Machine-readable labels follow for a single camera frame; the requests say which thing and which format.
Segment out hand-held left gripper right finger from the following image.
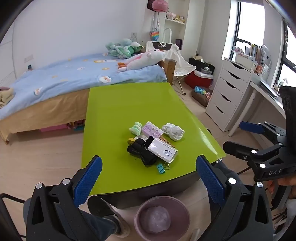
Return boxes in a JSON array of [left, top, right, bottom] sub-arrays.
[[195, 155, 274, 241]]

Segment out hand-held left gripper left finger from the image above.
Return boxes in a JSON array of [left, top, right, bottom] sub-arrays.
[[26, 155, 103, 241]]

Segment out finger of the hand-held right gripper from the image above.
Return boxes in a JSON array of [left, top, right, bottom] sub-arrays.
[[239, 121, 287, 145], [223, 140, 281, 173]]

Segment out teal binder clip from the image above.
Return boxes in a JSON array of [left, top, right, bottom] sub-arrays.
[[157, 163, 171, 174]]

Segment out white tissue packet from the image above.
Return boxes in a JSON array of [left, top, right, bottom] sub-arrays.
[[147, 138, 178, 164]]

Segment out black socks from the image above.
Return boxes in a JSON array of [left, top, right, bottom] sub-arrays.
[[127, 136, 162, 166]]

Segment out mauve plastic bin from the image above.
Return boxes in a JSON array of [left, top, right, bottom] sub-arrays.
[[134, 196, 190, 241]]

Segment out person's right hand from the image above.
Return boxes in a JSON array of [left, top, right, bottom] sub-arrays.
[[267, 176, 296, 194]]

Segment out black shoe with white sole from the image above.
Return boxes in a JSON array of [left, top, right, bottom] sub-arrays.
[[87, 195, 130, 239]]

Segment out white desk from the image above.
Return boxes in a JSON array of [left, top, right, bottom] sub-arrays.
[[228, 79, 287, 137]]

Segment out white drawer unit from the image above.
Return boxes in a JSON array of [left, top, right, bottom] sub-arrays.
[[205, 57, 252, 132]]

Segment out colourful toy blocks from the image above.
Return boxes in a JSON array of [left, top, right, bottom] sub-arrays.
[[67, 120, 85, 132]]

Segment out brown pet bed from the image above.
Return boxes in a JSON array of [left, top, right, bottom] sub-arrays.
[[191, 87, 214, 107]]

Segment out pink storage box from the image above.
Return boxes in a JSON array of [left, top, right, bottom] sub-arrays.
[[40, 124, 67, 132]]

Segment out clear plastic bin bag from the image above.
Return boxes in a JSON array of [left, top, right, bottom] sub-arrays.
[[141, 206, 171, 234]]

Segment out green white rolled socks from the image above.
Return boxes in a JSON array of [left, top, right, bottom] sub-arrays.
[[129, 122, 142, 137]]

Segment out red cooler box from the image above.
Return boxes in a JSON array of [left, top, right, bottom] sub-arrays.
[[185, 70, 214, 90]]

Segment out row of books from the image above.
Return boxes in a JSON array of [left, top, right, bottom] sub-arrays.
[[232, 43, 272, 80]]

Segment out purple printed box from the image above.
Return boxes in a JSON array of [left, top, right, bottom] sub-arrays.
[[142, 121, 164, 139]]

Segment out bed with beige skirt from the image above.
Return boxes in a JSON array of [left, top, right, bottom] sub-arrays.
[[0, 53, 176, 144]]

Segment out black bag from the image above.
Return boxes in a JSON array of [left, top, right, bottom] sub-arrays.
[[188, 57, 215, 75]]

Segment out green top table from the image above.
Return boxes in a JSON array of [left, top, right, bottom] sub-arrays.
[[81, 83, 227, 209]]

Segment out white folding chair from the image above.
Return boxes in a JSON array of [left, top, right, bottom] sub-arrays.
[[146, 40, 197, 95]]

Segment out blue printed blanket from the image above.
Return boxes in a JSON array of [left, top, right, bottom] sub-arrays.
[[0, 53, 167, 120]]

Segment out beige cloth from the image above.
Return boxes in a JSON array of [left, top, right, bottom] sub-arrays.
[[0, 87, 14, 107]]

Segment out pink white plush toy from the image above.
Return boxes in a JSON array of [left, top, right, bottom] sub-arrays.
[[117, 49, 166, 73]]

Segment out rainbow bag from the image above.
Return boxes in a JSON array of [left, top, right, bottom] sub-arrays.
[[149, 29, 160, 42]]

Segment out plush toys on shelf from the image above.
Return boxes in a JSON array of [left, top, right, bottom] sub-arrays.
[[166, 11, 186, 24]]

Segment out green plush toy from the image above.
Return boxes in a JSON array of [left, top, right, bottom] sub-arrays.
[[106, 38, 144, 59]]

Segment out pink balloon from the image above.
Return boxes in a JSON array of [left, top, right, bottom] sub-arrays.
[[151, 0, 168, 12]]

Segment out black frame window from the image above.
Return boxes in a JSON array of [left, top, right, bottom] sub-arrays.
[[230, 0, 296, 86]]

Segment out white wall shelf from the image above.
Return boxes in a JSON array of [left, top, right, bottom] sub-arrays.
[[144, 0, 190, 50]]

